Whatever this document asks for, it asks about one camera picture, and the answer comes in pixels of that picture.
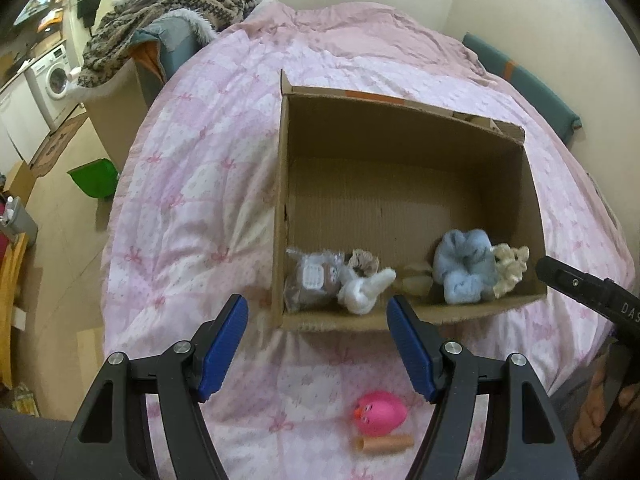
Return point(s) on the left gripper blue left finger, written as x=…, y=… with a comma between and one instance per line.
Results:
x=110, y=436

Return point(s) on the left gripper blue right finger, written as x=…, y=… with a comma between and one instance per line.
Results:
x=523, y=437

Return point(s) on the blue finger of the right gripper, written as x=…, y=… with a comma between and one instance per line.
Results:
x=580, y=286

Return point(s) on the cream ruffled scrunchie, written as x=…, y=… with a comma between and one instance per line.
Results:
x=511, y=265

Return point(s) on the peach rubber tube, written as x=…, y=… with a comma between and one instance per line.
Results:
x=383, y=445

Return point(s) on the light blue fluffy scrunchie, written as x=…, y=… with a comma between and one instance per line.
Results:
x=465, y=267

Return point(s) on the pink rubber duck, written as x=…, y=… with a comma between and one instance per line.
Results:
x=378, y=413

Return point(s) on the translucent beige small item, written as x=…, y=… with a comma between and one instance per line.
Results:
x=414, y=279

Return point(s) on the white sock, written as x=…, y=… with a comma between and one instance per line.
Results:
x=359, y=294

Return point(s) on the beige lace scrunchie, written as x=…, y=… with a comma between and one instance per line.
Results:
x=363, y=263

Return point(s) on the clear plastic packet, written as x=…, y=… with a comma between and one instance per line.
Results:
x=314, y=281

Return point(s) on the teal cushion with orange stripe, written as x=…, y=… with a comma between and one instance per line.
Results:
x=560, y=117

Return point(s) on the yellow wooden chair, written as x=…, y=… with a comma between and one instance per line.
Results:
x=10, y=273

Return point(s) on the grey small trash can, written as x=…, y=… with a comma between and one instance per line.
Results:
x=16, y=220

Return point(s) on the open brown cardboard box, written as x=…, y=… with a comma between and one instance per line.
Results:
x=391, y=176

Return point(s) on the green plastic bin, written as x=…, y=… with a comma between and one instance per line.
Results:
x=97, y=179

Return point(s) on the brown door mat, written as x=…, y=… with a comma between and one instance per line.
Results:
x=55, y=144

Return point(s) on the white kitchen cabinet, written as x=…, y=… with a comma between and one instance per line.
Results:
x=21, y=116

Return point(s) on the white washing machine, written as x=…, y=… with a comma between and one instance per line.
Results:
x=49, y=78

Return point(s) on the teal fur-trimmed jacket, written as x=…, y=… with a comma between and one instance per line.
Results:
x=162, y=47

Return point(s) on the black hanging bag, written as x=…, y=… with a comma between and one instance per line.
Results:
x=86, y=11

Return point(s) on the patterned knit blanket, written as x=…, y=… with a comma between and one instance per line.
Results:
x=108, y=50

